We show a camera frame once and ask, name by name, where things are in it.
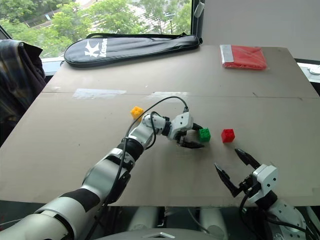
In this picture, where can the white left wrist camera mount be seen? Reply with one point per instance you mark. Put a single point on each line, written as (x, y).
(182, 122)

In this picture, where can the red toy brick cube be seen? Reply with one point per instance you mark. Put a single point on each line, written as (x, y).
(228, 135)

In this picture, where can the silver robot torso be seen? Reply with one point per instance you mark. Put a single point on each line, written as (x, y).
(160, 236)

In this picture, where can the dark plaid cloth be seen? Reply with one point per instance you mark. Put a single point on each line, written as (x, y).
(17, 82)

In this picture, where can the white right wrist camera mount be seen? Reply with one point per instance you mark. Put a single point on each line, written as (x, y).
(266, 178)

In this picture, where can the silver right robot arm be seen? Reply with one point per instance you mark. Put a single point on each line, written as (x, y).
(285, 212)

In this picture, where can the red plastic-wrapped packet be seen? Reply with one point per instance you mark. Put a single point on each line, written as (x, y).
(246, 57)

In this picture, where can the small white round object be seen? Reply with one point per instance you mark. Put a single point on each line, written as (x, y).
(314, 70)

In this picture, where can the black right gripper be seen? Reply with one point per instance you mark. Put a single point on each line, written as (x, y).
(246, 186)

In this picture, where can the brown cardboard table cover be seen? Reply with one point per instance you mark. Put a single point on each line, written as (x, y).
(75, 140)

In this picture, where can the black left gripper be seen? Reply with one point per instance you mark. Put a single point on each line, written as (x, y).
(181, 139)

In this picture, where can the green toy brick cube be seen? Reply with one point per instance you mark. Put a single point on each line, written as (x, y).
(205, 135)

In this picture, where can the black racket bag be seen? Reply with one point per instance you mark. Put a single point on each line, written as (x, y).
(132, 48)

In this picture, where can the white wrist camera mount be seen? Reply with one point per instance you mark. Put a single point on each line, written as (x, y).
(182, 122)
(266, 178)

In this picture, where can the pale rounded shape under table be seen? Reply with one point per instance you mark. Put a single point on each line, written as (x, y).
(212, 221)

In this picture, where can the yellow toy brick cube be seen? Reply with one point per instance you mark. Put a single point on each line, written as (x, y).
(137, 113)

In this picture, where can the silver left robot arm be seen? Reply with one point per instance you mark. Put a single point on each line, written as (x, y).
(105, 172)

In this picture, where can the black side shelf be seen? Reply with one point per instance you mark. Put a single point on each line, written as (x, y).
(308, 80)

